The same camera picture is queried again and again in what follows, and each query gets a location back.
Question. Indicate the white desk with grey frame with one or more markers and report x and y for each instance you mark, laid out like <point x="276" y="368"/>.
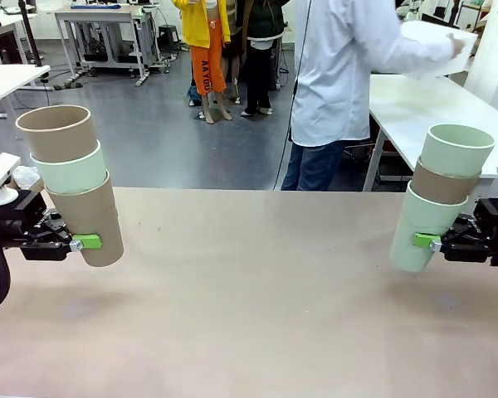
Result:
<point x="99" y="16"/>

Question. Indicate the person in dark skirt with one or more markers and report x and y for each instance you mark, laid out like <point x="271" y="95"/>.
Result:
<point x="234" y="49"/>

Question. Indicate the person in white shirt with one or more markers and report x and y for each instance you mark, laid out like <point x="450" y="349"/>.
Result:
<point x="336" y="83"/>

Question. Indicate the light green tall plastic cup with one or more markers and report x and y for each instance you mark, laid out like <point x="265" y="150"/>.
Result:
<point x="452" y="157"/>
<point x="423" y="211"/>
<point x="74" y="174"/>

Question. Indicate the white table with grey leg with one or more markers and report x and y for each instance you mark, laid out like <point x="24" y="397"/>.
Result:
<point x="4" y="81"/>

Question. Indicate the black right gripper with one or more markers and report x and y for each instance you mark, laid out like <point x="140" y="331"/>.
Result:
<point x="485" y="232"/>

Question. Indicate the person in dark clothes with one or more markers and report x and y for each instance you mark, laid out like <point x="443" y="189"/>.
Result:
<point x="261" y="49"/>

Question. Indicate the white desk with dark cabinet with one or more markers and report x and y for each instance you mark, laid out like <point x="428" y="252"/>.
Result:
<point x="4" y="33"/>

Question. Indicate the brown tall plastic cup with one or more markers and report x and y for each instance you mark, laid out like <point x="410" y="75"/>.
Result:
<point x="440" y="186"/>
<point x="95" y="215"/>
<point x="58" y="143"/>

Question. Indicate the person in yellow jacket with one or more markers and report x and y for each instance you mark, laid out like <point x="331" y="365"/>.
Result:
<point x="203" y="49"/>

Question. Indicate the person's right hand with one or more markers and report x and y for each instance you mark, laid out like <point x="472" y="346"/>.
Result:
<point x="458" y="45"/>

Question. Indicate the crumpled white tissue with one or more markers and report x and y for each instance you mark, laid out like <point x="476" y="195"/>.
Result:
<point x="25" y="176"/>

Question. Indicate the white plastic storage basket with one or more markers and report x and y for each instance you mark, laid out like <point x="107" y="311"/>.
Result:
<point x="435" y="41"/>

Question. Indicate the person's right forearm white sleeve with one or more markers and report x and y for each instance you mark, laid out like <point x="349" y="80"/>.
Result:
<point x="415" y="58"/>

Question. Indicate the black computer monitor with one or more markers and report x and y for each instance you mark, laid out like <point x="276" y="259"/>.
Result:
<point x="437" y="20"/>

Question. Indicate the black tripod stand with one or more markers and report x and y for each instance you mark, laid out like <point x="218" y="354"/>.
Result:
<point x="30" y="33"/>

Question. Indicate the white side table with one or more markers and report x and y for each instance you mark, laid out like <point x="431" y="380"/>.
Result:
<point x="411" y="108"/>

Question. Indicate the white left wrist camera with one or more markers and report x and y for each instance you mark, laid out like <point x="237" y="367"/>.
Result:
<point x="0" y="174"/>

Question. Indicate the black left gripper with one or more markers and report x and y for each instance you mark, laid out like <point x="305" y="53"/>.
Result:
<point x="16" y="232"/>

